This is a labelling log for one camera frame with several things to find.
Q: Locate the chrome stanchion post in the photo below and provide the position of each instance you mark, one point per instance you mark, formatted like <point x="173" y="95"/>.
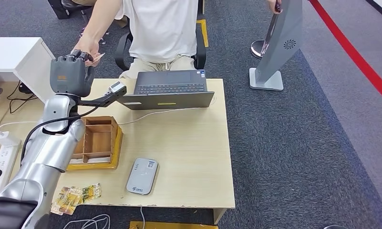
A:
<point x="257" y="49"/>

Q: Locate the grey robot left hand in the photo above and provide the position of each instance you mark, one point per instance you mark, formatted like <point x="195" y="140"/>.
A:
<point x="67" y="75"/>

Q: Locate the grey kiosk stand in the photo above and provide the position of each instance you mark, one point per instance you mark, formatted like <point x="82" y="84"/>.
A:
<point x="279" y="47"/>

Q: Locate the person's left hand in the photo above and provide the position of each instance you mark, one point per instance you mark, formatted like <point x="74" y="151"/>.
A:
<point x="270" y="2"/>

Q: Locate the grey laptop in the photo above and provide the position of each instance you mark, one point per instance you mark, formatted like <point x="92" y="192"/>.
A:
<point x="170" y="101"/>

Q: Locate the person's right hand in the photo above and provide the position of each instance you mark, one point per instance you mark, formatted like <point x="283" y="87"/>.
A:
<point x="88" y="44"/>

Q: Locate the person's right forearm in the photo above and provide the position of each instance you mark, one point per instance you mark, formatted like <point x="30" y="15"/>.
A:
<point x="102" y="19"/>

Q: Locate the white power strip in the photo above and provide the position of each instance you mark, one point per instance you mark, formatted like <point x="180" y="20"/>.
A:
<point x="2" y="164"/>

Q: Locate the white charger plug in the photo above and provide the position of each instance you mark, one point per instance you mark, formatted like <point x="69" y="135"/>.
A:
<point x="6" y="139"/>

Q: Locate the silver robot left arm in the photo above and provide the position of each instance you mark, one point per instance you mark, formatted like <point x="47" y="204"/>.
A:
<point x="48" y="148"/>

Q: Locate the black office chair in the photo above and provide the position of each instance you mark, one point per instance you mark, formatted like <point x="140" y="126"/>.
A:
<point x="200" y="53"/>

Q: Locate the yellow floor tape strip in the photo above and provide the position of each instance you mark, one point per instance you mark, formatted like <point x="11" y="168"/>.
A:
<point x="203" y="33"/>

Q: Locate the yellow floor tape square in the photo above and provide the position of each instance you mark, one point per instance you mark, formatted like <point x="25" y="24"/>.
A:
<point x="171" y="225"/>

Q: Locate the person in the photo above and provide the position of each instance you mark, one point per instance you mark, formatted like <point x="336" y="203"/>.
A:
<point x="162" y="28"/>
<point x="72" y="3"/>

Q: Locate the grey card reader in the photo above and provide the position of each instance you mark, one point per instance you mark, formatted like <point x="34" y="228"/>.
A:
<point x="142" y="176"/>

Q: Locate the white cabinet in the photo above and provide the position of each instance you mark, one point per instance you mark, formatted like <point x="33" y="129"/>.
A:
<point x="17" y="57"/>

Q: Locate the wooden card organizer box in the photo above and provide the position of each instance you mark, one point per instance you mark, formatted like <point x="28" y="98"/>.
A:
<point x="99" y="142"/>

